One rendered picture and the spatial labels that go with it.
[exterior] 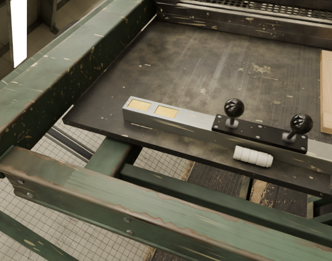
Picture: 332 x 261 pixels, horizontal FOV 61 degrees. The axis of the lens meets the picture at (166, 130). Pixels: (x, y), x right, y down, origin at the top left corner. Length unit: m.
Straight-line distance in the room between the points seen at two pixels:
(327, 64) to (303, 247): 0.62
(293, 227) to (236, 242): 0.19
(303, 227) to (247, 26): 0.70
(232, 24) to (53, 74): 0.65
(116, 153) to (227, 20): 0.64
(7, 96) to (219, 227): 0.52
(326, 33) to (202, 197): 0.70
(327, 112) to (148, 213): 0.52
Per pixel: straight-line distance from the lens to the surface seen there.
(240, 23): 1.09
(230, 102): 0.53
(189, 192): 0.64
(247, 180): 2.02
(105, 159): 0.69
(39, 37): 6.60
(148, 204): 0.51
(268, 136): 0.64
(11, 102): 0.69
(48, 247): 1.20
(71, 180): 0.56
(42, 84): 0.72
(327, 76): 0.95
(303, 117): 0.54
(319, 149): 0.67
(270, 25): 1.09
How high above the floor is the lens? 1.71
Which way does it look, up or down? 8 degrees down
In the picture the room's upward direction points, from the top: 55 degrees counter-clockwise
